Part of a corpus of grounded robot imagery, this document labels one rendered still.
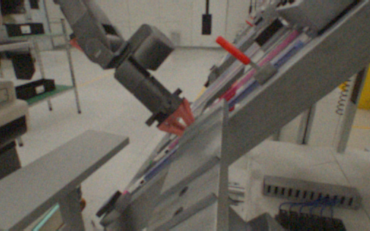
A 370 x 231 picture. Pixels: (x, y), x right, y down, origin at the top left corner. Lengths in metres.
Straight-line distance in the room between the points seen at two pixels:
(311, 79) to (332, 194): 0.54
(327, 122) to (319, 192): 1.22
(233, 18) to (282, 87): 8.84
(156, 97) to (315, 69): 0.27
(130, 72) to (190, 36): 8.96
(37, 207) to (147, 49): 0.64
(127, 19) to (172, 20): 1.77
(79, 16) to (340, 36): 0.42
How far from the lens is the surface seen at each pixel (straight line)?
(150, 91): 0.47
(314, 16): 0.40
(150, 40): 0.46
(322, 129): 2.03
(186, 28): 9.44
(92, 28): 0.51
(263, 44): 0.71
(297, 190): 0.84
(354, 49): 0.37
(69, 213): 1.19
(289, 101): 0.37
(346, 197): 0.87
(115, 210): 0.51
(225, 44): 0.38
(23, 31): 2.97
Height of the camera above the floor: 1.14
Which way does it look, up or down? 23 degrees down
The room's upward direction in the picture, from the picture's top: straight up
